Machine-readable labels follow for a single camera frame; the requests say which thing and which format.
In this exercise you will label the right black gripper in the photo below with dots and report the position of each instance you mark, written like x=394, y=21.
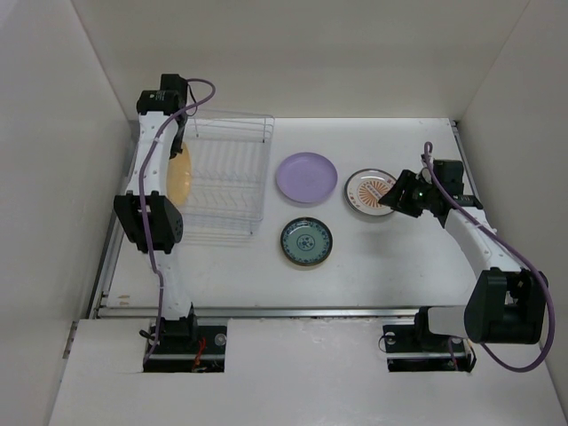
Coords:
x=406, y=181

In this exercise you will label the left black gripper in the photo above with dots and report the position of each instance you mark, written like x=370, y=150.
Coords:
x=177, y=145

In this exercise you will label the white plate orange sunburst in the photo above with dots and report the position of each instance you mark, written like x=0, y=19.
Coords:
x=363, y=191

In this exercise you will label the yellow plastic plate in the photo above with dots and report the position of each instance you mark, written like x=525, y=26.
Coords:
x=179, y=177

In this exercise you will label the purple plastic plate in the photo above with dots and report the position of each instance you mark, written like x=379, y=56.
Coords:
x=306, y=177

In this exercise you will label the teal blue floral plate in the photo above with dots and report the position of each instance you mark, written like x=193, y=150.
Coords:
x=306, y=241

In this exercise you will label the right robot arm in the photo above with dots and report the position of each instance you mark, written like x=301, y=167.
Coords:
x=507, y=304

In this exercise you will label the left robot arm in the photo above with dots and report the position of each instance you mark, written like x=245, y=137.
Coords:
x=149, y=217

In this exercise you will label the white wire dish rack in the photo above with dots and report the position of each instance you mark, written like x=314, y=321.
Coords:
x=230, y=155

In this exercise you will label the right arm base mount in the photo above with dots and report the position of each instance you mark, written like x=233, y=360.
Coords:
x=407, y=352

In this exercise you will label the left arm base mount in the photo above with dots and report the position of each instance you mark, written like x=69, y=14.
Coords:
x=186, y=348

